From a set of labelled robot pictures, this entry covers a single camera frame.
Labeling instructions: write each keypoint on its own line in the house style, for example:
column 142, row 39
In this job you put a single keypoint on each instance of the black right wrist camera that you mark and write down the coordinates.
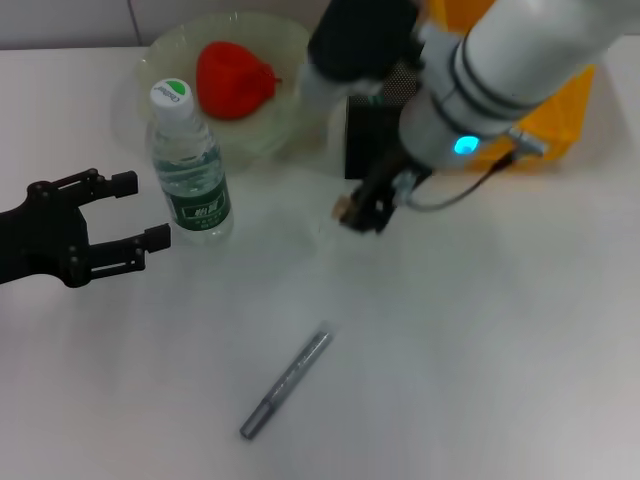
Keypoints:
column 360, row 40

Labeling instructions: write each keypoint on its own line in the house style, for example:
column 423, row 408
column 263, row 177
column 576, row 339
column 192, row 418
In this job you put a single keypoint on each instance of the clear green-label water bottle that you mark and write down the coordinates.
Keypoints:
column 200, row 200

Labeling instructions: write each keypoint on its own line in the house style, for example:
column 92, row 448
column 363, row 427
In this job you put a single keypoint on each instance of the black mesh pen holder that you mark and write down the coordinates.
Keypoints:
column 370, row 140

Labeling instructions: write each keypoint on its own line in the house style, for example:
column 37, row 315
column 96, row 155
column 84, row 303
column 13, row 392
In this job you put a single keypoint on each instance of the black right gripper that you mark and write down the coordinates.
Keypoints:
column 385, row 177

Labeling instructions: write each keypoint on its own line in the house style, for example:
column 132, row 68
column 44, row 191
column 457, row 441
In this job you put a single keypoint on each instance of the yellow plastic storage bin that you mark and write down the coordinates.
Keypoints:
column 565, row 115

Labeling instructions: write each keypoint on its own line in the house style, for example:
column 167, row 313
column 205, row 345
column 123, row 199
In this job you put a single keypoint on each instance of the grey pen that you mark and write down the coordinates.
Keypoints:
column 290, row 380

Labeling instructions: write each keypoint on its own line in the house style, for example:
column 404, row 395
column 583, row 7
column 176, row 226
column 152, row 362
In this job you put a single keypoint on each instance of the beige eraser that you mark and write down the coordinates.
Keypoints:
column 342, row 209

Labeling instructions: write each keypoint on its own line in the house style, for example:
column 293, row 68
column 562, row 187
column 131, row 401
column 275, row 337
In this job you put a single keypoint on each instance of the red plastic strawberry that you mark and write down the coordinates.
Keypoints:
column 230, row 85

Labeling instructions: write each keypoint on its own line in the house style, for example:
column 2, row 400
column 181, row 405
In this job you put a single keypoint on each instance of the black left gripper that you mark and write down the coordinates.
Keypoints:
column 45, row 235

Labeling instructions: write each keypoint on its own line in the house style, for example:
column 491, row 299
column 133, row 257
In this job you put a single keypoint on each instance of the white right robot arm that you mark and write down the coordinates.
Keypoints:
column 525, row 60

